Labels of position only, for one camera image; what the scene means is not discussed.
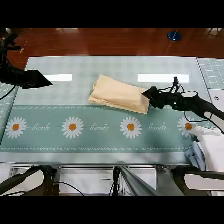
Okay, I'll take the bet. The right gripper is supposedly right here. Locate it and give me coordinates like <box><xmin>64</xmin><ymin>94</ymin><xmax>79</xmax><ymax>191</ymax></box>
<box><xmin>141</xmin><ymin>85</ymin><xmax>167</xmax><ymax>110</ymax></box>

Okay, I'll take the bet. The cream shirt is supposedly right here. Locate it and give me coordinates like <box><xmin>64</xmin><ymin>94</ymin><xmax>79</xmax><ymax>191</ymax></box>
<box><xmin>87</xmin><ymin>74</ymin><xmax>151</xmax><ymax>115</ymax></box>

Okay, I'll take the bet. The blue round object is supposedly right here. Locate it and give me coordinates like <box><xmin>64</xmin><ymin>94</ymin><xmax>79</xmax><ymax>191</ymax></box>
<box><xmin>167</xmin><ymin>30</ymin><xmax>183</xmax><ymax>42</ymax></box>

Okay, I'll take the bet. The light blue garment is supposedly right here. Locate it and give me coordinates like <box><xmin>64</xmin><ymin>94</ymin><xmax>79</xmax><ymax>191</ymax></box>
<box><xmin>184</xmin><ymin>141</ymin><xmax>207</xmax><ymax>171</ymax></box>

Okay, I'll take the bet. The white garment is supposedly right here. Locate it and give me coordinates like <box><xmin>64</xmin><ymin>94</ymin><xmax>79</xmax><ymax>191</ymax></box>
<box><xmin>194</xmin><ymin>124</ymin><xmax>224</xmax><ymax>173</ymax></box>

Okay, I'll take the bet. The black cable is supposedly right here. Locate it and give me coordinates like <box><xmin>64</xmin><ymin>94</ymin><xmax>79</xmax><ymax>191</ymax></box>
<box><xmin>52</xmin><ymin>180</ymin><xmax>85</xmax><ymax>197</ymax></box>
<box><xmin>109</xmin><ymin>165</ymin><xmax>122</xmax><ymax>197</ymax></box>

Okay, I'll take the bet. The silver frame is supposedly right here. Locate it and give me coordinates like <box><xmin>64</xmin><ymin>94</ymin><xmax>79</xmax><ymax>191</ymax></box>
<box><xmin>0</xmin><ymin>161</ymin><xmax>224</xmax><ymax>197</ymax></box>

